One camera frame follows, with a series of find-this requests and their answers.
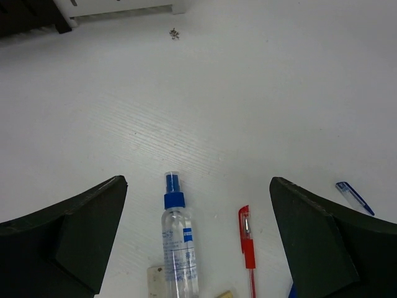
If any black slotted container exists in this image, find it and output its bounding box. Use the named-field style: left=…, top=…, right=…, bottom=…
left=1, top=0, right=72, bottom=37

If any white slotted container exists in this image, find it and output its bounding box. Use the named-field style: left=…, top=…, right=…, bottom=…
left=55, top=0, right=192, bottom=24

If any red pen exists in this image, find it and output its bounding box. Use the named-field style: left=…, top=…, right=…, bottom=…
left=238, top=205, right=256, bottom=298

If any yellow eraser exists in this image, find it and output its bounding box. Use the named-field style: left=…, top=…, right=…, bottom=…
left=215, top=290, right=233, bottom=298

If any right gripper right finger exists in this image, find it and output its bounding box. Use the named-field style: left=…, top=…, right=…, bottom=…
left=269, top=177, right=396, bottom=297

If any blue pen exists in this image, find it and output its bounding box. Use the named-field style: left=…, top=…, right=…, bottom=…
left=288, top=284, right=297, bottom=298

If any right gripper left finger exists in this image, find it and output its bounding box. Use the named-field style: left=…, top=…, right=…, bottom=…
left=1, top=176, right=128, bottom=297

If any small dark debris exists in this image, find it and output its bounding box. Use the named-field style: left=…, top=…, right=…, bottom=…
left=169, top=29, right=179, bottom=40

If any blue cap spray bottle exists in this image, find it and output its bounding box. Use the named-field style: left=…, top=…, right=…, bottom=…
left=161, top=171, right=199, bottom=297

